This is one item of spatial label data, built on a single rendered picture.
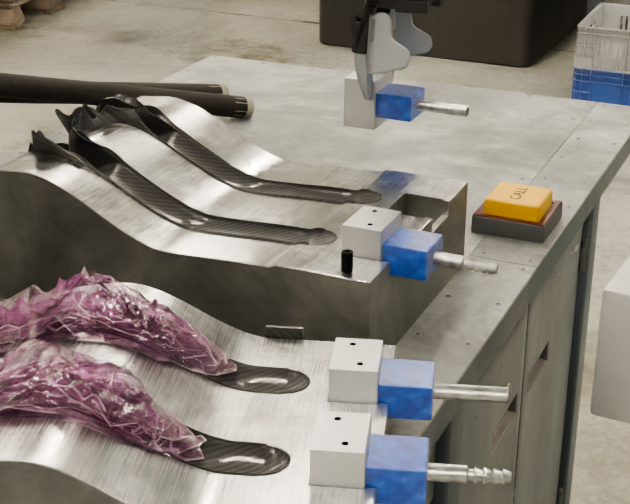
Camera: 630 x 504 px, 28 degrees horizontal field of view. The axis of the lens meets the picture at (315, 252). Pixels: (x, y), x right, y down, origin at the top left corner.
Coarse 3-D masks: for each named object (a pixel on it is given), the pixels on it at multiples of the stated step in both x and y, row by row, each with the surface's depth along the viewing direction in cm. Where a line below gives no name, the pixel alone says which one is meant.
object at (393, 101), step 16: (352, 80) 133; (384, 80) 135; (352, 96) 134; (384, 96) 133; (400, 96) 132; (416, 96) 133; (352, 112) 135; (368, 112) 134; (384, 112) 134; (400, 112) 133; (416, 112) 134; (448, 112) 132; (464, 112) 131; (368, 128) 135
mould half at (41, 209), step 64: (128, 128) 125; (192, 128) 129; (0, 192) 115; (64, 192) 112; (192, 192) 120; (384, 192) 121; (448, 192) 121; (0, 256) 118; (64, 256) 115; (128, 256) 112; (192, 256) 109; (256, 256) 108; (320, 256) 107; (256, 320) 108; (320, 320) 105; (384, 320) 107
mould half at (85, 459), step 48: (144, 288) 100; (240, 336) 100; (144, 384) 88; (192, 384) 91; (0, 432) 80; (48, 432) 80; (96, 432) 81; (240, 432) 88; (288, 432) 88; (384, 432) 88; (0, 480) 78; (48, 480) 77; (96, 480) 77; (144, 480) 80; (192, 480) 82; (240, 480) 82; (288, 480) 82
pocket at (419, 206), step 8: (400, 200) 120; (408, 200) 121; (416, 200) 121; (424, 200) 120; (432, 200) 120; (440, 200) 120; (392, 208) 118; (400, 208) 120; (408, 208) 121; (416, 208) 121; (424, 208) 121; (432, 208) 120; (440, 208) 120; (448, 208) 119; (416, 216) 121; (424, 216) 121; (432, 216) 120; (440, 216) 119; (432, 224) 121; (432, 232) 116
